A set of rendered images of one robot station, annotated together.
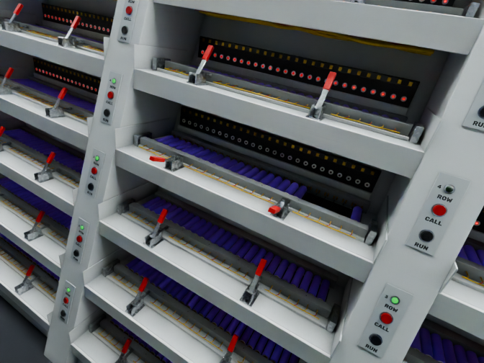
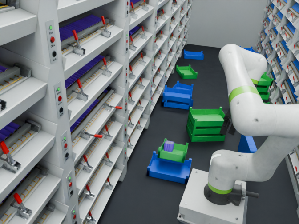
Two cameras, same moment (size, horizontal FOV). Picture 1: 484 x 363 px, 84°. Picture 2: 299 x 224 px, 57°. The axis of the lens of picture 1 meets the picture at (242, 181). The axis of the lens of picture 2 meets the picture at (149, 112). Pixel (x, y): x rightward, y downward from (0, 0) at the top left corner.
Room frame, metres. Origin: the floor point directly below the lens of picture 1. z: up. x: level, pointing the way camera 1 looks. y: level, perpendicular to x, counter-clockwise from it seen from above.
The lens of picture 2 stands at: (0.47, 1.18, 1.43)
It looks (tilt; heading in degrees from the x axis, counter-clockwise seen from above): 31 degrees down; 262
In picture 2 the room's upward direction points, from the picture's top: 4 degrees clockwise
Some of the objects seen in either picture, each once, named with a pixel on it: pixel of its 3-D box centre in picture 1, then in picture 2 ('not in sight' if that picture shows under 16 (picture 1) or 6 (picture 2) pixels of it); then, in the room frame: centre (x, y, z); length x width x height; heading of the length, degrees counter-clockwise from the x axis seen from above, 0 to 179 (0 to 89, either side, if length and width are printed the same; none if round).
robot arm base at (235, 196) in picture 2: not in sight; (230, 191); (-0.10, 0.26, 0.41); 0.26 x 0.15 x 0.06; 158
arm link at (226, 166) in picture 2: not in sight; (225, 170); (-0.06, 0.24, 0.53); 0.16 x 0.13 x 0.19; 170
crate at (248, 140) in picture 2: not in sight; (248, 151); (-0.58, -0.43, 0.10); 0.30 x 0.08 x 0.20; 78
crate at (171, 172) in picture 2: not in sight; (169, 166); (0.07, -0.34, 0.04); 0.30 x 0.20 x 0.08; 160
